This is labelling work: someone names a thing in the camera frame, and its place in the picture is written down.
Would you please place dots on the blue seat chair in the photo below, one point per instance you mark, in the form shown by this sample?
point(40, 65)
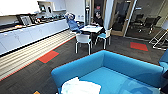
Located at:
point(105, 36)

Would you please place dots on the white lower kitchen cabinets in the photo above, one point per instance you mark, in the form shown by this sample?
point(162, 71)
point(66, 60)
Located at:
point(30, 35)

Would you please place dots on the wood framed glass door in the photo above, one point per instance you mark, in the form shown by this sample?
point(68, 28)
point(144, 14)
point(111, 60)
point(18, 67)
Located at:
point(99, 6)

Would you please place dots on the black framed counter display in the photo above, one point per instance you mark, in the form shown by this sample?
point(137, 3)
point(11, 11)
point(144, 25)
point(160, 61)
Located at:
point(26, 20)

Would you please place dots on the white rectangular table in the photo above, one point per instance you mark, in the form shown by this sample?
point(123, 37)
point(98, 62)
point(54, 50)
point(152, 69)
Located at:
point(91, 29)

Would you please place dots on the white upper kitchen cabinets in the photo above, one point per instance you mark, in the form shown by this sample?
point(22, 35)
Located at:
point(18, 6)

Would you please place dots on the white shirt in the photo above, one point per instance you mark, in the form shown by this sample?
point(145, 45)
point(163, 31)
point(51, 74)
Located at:
point(80, 87)

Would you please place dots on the black office chair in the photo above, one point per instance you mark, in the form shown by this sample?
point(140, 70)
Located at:
point(151, 23)
point(138, 20)

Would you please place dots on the blue armchair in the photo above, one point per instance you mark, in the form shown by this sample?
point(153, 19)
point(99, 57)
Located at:
point(164, 61)

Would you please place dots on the blue sofa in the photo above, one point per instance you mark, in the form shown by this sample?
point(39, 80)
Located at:
point(133, 71)

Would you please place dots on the person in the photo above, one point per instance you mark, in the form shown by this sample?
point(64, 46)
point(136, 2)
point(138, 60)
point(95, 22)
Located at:
point(72, 24)
point(98, 20)

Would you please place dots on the white frame chair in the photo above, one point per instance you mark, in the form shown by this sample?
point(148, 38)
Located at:
point(83, 40)

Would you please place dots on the white frame high stool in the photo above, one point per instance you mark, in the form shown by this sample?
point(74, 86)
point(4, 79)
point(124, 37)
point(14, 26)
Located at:
point(160, 39)

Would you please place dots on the white kitchen cabinets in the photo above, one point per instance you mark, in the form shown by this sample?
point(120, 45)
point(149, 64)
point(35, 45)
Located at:
point(18, 6)
point(30, 35)

